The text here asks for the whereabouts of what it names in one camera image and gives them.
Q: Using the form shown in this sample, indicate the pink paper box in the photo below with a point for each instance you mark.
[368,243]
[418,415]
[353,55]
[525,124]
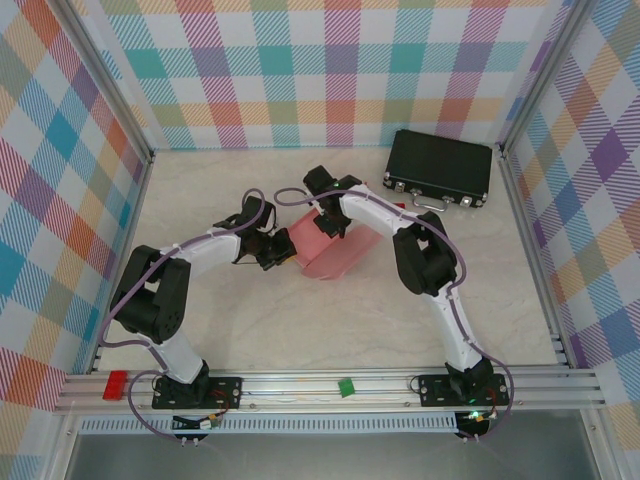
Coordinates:
[340,255]

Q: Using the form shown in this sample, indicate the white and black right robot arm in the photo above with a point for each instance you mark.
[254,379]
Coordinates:
[370,210]

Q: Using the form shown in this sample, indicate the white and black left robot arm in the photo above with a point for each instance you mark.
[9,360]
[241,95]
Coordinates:
[210,250]

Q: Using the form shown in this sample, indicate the small red toy brick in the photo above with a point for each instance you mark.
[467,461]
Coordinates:
[400,205]

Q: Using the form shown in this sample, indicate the black case with metal latches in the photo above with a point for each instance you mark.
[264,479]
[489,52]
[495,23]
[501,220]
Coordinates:
[440,160]

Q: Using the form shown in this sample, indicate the green toy block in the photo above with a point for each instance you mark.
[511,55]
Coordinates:
[346,388]

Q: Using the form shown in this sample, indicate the long red toy brick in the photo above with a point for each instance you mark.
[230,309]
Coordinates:
[116,385]

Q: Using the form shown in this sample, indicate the grey metal panel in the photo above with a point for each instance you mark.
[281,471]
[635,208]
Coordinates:
[325,460]

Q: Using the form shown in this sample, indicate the green lit controller board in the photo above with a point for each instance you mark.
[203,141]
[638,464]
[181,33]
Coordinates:
[472,416]

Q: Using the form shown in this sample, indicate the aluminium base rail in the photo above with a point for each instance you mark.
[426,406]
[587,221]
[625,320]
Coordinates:
[300,387]

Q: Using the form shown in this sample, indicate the aluminium side rail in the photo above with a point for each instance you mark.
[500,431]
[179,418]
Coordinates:
[135,210]
[520,210]

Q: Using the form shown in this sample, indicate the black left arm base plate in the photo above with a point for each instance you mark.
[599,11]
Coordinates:
[230,392]

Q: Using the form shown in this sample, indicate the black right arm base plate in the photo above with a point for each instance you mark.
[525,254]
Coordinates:
[432,392]

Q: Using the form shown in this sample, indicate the aluminium corner post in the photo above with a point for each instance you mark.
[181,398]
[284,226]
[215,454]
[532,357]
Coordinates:
[107,85]
[545,75]

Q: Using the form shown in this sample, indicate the aluminium frame leg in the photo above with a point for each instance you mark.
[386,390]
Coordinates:
[56,450]
[600,450]

